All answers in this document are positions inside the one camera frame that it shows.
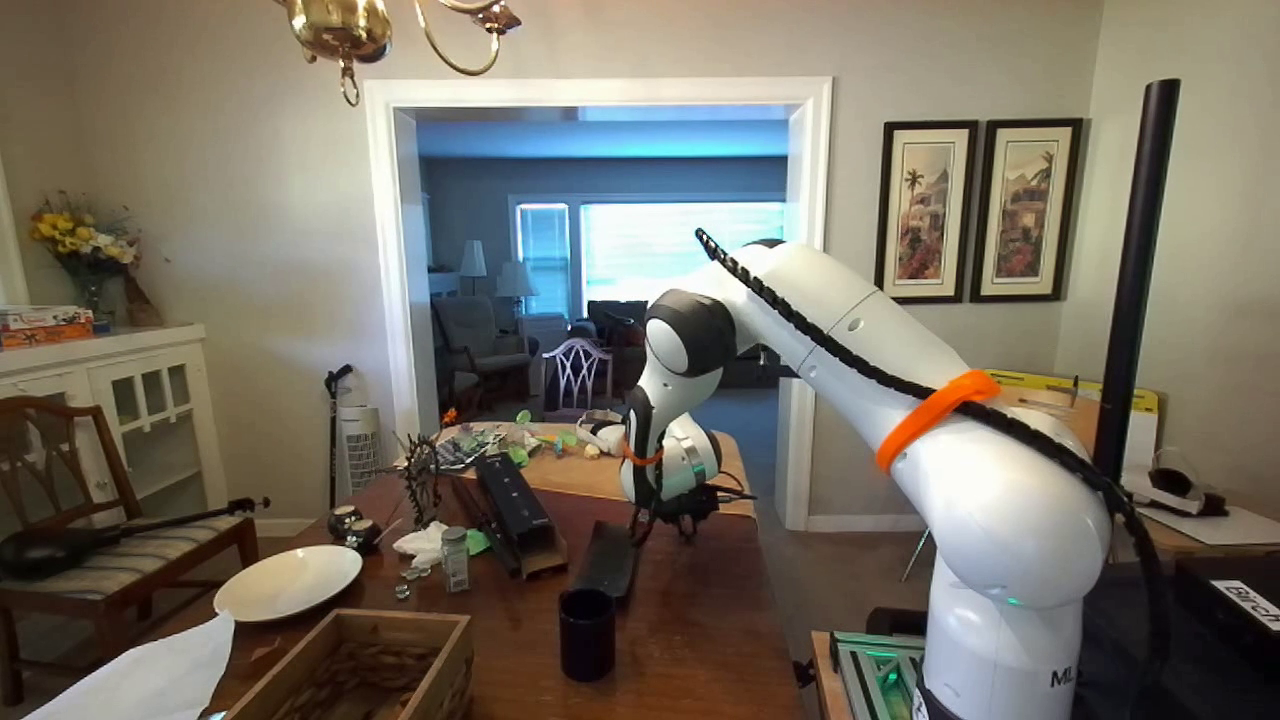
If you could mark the black stick vacuum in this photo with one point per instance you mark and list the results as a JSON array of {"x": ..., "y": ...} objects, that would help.
[{"x": 334, "y": 430}]

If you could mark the dark metal sculpture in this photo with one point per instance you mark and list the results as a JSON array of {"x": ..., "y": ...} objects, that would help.
[{"x": 422, "y": 480}]

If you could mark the heap of small toys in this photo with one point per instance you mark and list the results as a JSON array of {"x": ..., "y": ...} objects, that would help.
[{"x": 548, "y": 440}]

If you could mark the framed house picture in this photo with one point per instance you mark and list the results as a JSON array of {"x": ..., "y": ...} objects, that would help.
[{"x": 1026, "y": 210}]

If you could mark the dark round candle holder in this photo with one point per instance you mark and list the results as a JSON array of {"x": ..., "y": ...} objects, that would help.
[
  {"x": 344, "y": 520},
  {"x": 364, "y": 534}
]

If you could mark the vase of yellow flowers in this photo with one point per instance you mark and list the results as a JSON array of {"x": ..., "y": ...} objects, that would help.
[{"x": 85, "y": 245}]

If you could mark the wooden chair with striped seat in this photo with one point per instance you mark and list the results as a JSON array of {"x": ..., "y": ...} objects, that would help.
[{"x": 110, "y": 575}]

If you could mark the cardboard box with yellow tape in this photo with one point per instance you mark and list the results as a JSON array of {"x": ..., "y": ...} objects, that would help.
[{"x": 1085, "y": 405}]

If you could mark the black box with white label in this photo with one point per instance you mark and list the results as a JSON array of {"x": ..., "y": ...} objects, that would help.
[{"x": 1235, "y": 610}]

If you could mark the black pole stand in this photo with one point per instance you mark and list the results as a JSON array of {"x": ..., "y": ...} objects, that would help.
[{"x": 1135, "y": 280}]

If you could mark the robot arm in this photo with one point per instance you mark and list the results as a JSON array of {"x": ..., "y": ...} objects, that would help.
[{"x": 990, "y": 520}]

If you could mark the white glass-door cabinet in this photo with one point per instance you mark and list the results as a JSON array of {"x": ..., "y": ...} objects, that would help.
[{"x": 150, "y": 400}]

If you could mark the white paper sheet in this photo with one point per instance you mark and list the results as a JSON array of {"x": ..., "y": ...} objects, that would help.
[{"x": 150, "y": 680}]

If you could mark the framed palm tree picture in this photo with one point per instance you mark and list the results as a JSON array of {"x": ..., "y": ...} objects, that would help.
[{"x": 925, "y": 212}]

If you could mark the black cup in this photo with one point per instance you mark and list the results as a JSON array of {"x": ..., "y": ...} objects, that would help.
[{"x": 587, "y": 636}]

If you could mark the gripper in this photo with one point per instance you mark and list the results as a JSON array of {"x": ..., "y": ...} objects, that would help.
[{"x": 688, "y": 505}]

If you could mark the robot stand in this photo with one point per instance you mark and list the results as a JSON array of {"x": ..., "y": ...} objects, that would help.
[{"x": 868, "y": 672}]

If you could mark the small glass jar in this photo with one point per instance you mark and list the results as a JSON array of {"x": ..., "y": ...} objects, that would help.
[{"x": 455, "y": 562}]

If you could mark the white headphones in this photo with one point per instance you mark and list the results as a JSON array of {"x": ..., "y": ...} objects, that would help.
[{"x": 603, "y": 432}]

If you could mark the white dining chair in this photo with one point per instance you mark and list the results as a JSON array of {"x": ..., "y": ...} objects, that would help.
[{"x": 577, "y": 375}]

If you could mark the wooden crate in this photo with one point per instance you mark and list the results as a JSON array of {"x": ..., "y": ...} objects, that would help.
[{"x": 360, "y": 668}]

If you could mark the crumpled white tissue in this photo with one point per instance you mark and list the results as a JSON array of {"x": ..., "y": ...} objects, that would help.
[{"x": 422, "y": 545}]

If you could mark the calculator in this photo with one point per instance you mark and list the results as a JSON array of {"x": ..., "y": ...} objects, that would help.
[{"x": 468, "y": 450}]

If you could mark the white tower fan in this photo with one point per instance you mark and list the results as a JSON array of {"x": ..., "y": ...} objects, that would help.
[{"x": 359, "y": 445}]

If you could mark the table lamp with white shade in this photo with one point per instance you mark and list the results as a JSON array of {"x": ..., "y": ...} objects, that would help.
[
  {"x": 473, "y": 258},
  {"x": 516, "y": 280}
]

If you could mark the brass chandelier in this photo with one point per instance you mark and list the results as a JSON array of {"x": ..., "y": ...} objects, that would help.
[{"x": 345, "y": 30}]

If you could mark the stack of board games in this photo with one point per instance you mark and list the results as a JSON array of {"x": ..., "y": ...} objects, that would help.
[{"x": 42, "y": 327}]

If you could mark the window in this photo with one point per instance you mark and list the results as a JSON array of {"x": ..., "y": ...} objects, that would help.
[{"x": 660, "y": 245}]

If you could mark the black tray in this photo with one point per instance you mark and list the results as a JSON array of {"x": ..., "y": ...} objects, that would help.
[{"x": 606, "y": 560}]

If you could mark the long dark wooden box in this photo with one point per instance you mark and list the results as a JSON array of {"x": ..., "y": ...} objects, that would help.
[{"x": 520, "y": 515}]

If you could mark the grey armchair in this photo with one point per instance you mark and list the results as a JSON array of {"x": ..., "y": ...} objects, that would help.
[{"x": 472, "y": 345}]

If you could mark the white plate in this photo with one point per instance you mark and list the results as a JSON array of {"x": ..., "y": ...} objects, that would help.
[{"x": 288, "y": 583}]

